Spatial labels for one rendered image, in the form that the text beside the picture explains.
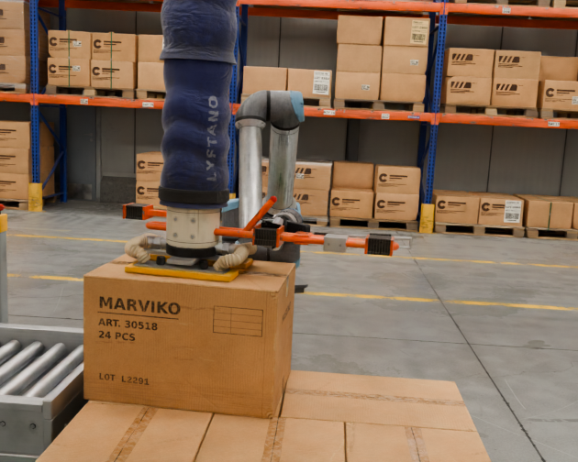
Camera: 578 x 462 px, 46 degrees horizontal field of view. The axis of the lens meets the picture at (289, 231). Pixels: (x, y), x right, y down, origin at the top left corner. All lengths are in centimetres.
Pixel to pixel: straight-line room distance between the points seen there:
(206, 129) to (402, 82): 735
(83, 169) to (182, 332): 919
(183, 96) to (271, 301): 66
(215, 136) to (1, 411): 102
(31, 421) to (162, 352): 42
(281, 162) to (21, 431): 136
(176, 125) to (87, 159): 907
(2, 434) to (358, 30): 784
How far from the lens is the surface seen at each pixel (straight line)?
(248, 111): 255
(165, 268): 213
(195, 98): 208
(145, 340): 213
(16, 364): 263
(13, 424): 220
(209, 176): 209
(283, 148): 268
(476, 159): 1082
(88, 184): 1117
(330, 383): 241
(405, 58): 935
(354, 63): 930
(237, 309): 202
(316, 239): 209
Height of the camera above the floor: 144
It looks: 9 degrees down
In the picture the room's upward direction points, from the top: 3 degrees clockwise
